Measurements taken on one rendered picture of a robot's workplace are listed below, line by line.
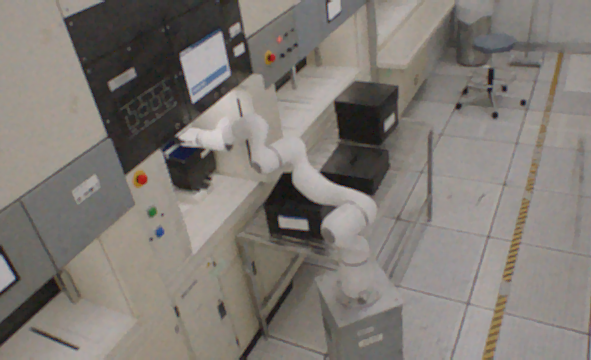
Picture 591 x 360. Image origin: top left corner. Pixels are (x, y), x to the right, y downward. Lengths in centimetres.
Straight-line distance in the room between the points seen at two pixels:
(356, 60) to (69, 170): 248
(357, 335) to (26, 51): 149
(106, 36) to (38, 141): 40
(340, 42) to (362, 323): 222
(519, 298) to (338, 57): 197
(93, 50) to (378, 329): 144
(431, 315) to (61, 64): 226
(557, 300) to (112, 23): 261
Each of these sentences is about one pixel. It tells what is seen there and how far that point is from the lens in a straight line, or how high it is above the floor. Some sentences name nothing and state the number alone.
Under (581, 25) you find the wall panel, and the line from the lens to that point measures 622.
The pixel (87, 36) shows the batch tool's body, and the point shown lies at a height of 188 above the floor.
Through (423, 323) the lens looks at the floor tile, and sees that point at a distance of 304.
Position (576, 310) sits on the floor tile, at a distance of 324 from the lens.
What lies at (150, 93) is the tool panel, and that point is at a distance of 196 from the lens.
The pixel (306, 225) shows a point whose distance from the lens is 236.
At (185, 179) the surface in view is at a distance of 255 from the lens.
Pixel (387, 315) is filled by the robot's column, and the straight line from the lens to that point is 212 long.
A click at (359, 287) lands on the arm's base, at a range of 206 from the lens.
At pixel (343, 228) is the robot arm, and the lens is 182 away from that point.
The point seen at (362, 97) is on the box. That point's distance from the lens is 302.
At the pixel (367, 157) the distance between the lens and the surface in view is 274.
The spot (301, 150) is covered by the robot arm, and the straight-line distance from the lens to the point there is 201.
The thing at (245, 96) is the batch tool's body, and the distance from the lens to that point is 241.
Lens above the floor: 232
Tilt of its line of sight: 34 degrees down
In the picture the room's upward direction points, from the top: 9 degrees counter-clockwise
